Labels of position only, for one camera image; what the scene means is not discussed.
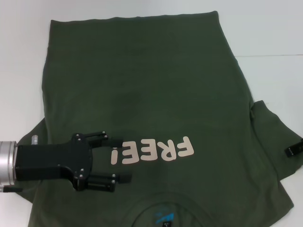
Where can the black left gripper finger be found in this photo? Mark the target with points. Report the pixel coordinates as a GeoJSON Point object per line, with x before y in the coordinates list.
{"type": "Point", "coordinates": [99, 184]}
{"type": "Point", "coordinates": [114, 143]}

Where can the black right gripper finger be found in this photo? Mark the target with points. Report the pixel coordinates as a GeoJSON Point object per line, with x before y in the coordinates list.
{"type": "Point", "coordinates": [292, 151]}

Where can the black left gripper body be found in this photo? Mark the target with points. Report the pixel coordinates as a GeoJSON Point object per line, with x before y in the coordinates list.
{"type": "Point", "coordinates": [52, 157]}

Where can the dark green printed t-shirt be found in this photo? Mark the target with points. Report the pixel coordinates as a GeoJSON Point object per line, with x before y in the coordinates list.
{"type": "Point", "coordinates": [142, 71]}

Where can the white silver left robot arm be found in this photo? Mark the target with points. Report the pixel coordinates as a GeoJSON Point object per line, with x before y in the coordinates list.
{"type": "Point", "coordinates": [7, 163]}

